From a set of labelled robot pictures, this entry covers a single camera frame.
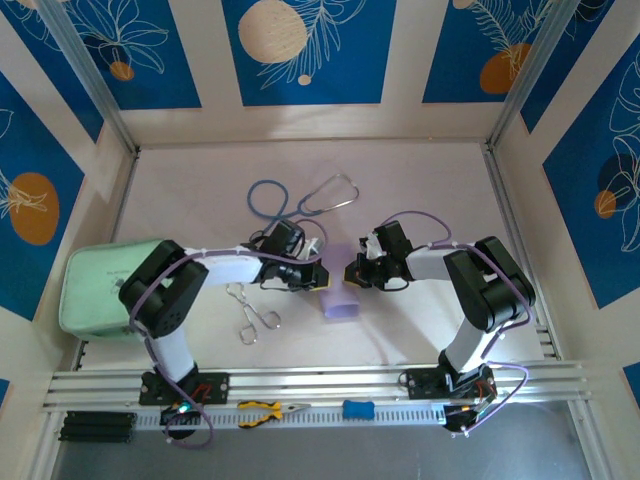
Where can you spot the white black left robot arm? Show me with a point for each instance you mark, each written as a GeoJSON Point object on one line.
{"type": "Point", "coordinates": [230, 267]}

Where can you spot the yellow black pliers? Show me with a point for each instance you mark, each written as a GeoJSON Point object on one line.
{"type": "Point", "coordinates": [260, 414]}

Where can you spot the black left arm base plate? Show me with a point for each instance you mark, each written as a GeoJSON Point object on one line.
{"type": "Point", "coordinates": [215, 387]}

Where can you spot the blue stethoscope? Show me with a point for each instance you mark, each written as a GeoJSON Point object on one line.
{"type": "Point", "coordinates": [268, 182]}

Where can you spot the black bar stack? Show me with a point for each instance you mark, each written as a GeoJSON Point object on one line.
{"type": "Point", "coordinates": [97, 427]}

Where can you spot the aluminium frame post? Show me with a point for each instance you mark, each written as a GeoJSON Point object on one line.
{"type": "Point", "coordinates": [91, 75]}
{"type": "Point", "coordinates": [529, 75]}

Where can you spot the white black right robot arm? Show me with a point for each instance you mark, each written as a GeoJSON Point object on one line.
{"type": "Point", "coordinates": [425, 262]}

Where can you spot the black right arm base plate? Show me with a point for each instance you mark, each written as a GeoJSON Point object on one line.
{"type": "Point", "coordinates": [422, 384]}

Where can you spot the mint green zip pouch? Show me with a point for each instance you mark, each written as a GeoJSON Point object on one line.
{"type": "Point", "coordinates": [95, 300]}

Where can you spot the aluminium table side rail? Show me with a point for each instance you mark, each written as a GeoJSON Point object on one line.
{"type": "Point", "coordinates": [511, 225]}

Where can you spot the aluminium mounting rail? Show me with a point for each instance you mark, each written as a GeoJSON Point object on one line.
{"type": "Point", "coordinates": [325, 380]}

